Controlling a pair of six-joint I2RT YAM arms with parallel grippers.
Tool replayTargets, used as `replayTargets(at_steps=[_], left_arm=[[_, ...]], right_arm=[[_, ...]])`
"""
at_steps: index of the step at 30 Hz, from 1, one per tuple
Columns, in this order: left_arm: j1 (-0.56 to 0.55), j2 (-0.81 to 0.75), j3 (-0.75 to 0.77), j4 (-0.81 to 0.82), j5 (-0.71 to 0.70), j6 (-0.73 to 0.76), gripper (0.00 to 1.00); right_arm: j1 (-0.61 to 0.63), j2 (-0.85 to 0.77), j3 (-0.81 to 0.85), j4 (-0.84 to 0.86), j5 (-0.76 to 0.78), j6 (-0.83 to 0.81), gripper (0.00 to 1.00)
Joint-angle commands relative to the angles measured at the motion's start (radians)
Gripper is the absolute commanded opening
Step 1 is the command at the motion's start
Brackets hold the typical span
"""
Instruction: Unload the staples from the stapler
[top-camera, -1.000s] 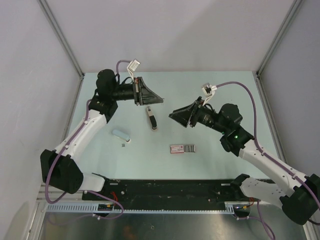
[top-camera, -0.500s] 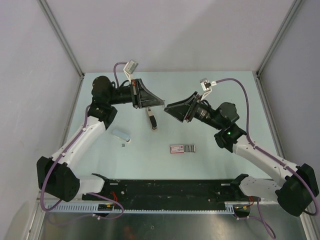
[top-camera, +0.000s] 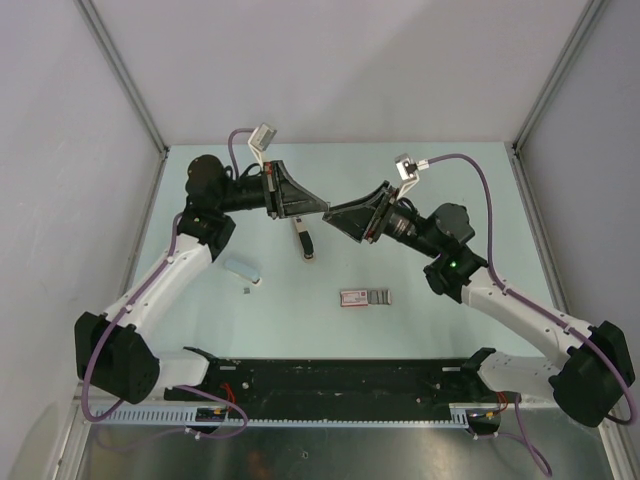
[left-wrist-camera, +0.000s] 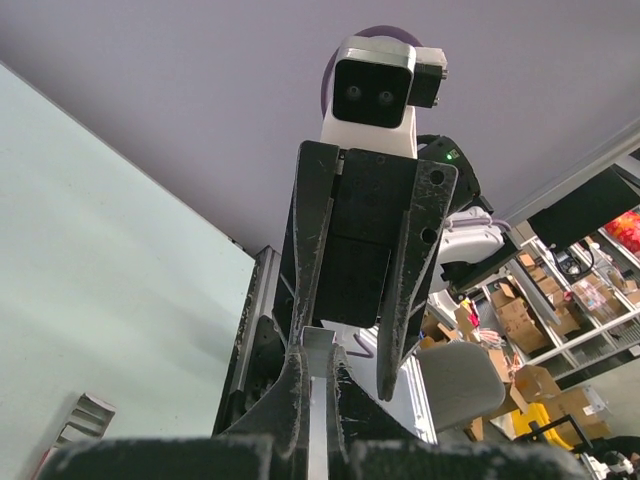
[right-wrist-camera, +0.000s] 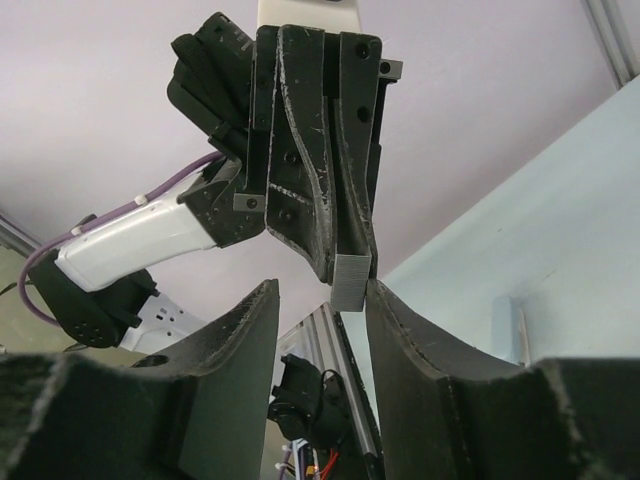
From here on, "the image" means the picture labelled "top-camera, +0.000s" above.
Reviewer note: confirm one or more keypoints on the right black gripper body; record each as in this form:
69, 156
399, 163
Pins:
401, 225

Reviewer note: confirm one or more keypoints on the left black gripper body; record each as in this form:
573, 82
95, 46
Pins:
251, 193

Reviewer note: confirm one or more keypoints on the red white staple box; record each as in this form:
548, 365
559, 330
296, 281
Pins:
365, 297

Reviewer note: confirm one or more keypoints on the light blue stapler cover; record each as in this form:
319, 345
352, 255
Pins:
243, 271

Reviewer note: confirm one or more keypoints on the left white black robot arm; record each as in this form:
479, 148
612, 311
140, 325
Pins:
112, 349

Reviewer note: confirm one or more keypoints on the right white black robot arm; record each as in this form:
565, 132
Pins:
585, 369

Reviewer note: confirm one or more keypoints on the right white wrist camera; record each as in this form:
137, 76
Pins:
408, 170

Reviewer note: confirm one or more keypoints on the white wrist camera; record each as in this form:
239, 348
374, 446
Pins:
408, 170
259, 141

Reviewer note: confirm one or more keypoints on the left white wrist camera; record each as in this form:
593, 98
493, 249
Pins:
259, 141

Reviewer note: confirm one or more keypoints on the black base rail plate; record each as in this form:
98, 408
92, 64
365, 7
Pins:
381, 390

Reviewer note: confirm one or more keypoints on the left aluminium corner post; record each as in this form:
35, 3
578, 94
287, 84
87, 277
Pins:
103, 39

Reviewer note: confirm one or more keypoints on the aluminium corner post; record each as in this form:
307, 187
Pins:
103, 39
569, 54

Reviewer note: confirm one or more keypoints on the right aluminium corner post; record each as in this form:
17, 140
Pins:
569, 54

